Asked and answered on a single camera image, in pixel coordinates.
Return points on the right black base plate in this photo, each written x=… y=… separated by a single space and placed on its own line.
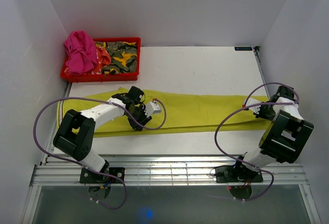
x=221 y=176

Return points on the aluminium rail frame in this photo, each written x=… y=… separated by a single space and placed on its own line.
x=181 y=162

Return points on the red plastic bin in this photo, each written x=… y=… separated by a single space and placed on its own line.
x=109 y=77

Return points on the pink garment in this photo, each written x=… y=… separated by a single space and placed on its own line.
x=81 y=52

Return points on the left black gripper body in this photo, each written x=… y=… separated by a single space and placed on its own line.
x=139 y=115

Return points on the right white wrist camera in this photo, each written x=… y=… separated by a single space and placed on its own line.
x=252 y=104

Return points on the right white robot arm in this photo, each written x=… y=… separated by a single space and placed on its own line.
x=284 y=139

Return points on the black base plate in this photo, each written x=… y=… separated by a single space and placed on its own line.
x=88 y=177
x=221 y=176

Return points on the camouflage garment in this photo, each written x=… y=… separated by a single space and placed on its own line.
x=123 y=57

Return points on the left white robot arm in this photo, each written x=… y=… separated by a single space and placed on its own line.
x=75 y=134

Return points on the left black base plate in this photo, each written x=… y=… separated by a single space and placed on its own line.
x=88 y=177

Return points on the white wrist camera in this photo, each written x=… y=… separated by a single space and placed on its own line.
x=252 y=104
x=152 y=108

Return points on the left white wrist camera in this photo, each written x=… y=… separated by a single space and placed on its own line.
x=152 y=108

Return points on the orange patterned garment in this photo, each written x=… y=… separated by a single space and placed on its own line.
x=103 y=60

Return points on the blue table label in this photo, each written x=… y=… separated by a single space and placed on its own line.
x=243 y=48

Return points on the yellow-green trousers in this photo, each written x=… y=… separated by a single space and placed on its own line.
x=185 y=114

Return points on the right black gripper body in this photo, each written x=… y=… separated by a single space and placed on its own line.
x=266 y=112

